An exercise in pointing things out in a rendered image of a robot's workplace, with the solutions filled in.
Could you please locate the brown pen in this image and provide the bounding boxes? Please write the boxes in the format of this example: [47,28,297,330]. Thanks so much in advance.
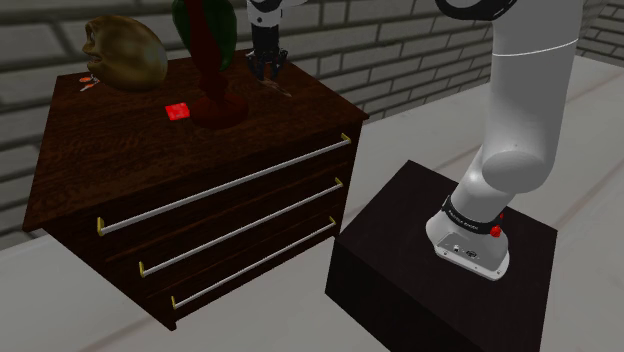
[261,78,293,98]

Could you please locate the golden head sculpture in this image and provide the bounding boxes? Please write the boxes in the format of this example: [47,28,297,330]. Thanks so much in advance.
[81,14,169,92]

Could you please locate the red and green plant statue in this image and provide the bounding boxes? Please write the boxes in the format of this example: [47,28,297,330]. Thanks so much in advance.
[171,0,249,130]

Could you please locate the dark wooden chest of drawers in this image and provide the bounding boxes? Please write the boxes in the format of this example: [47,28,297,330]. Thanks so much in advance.
[22,50,370,332]

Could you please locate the dark robot stand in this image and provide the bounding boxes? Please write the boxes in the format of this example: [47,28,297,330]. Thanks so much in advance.
[324,159,558,352]

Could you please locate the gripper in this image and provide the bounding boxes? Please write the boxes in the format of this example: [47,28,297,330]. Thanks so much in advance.
[245,23,289,81]

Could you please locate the small red square card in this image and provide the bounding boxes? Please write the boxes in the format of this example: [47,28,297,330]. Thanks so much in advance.
[164,102,191,122]

